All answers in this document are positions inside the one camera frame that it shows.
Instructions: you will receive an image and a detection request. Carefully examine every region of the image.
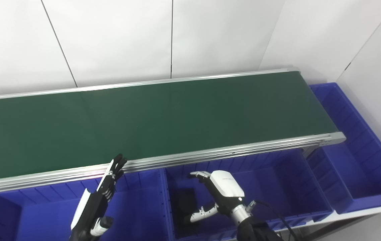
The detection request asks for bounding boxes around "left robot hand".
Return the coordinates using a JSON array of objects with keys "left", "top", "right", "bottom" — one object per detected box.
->
[{"left": 69, "top": 154, "right": 128, "bottom": 241}]

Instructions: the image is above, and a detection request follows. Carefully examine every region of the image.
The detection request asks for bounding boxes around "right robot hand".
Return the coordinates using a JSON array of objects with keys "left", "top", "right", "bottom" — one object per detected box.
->
[{"left": 183, "top": 170, "right": 246, "bottom": 225}]

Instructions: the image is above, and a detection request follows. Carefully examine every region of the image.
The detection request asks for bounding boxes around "green conveyor belt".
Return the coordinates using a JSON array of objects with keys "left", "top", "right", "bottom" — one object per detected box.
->
[
  {"left": 0, "top": 71, "right": 340, "bottom": 183},
  {"left": 0, "top": 68, "right": 347, "bottom": 196}
]

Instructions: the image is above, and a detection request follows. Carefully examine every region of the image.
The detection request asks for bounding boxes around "blue plastic bin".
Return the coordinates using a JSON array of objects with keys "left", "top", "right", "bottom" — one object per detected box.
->
[
  {"left": 0, "top": 169, "right": 173, "bottom": 241},
  {"left": 305, "top": 82, "right": 381, "bottom": 214},
  {"left": 162, "top": 149, "right": 334, "bottom": 240}
]

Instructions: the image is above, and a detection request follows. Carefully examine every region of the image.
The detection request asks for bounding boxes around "aluminium conveyor leg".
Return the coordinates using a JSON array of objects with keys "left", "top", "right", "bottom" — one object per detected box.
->
[{"left": 301, "top": 147, "right": 319, "bottom": 158}]

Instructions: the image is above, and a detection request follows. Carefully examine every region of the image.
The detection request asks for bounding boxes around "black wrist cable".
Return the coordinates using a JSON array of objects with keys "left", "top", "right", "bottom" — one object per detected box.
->
[{"left": 247, "top": 200, "right": 298, "bottom": 241}]

